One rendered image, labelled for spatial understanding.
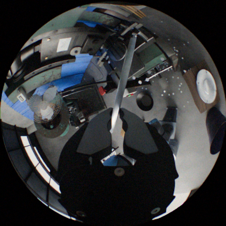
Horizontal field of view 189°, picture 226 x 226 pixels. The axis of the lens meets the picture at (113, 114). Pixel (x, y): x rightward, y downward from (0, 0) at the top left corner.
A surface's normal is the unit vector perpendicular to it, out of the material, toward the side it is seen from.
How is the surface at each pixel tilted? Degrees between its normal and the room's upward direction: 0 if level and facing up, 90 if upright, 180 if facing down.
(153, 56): 0
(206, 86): 0
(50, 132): 90
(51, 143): 90
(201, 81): 0
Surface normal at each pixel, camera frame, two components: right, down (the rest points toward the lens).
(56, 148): 0.55, -0.22
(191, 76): -0.72, 0.37
